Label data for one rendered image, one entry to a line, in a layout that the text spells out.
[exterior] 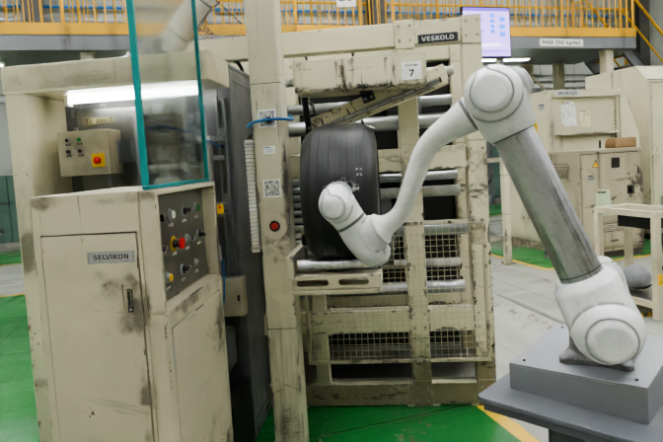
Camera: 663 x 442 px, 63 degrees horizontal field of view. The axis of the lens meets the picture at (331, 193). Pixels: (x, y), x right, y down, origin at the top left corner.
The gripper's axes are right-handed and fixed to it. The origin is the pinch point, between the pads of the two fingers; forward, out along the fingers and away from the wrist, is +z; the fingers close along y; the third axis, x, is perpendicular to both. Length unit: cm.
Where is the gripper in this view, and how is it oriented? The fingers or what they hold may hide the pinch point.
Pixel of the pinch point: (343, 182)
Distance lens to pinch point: 197.4
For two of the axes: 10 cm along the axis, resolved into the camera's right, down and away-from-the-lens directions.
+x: 0.8, 9.8, 2.0
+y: -9.9, 0.5, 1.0
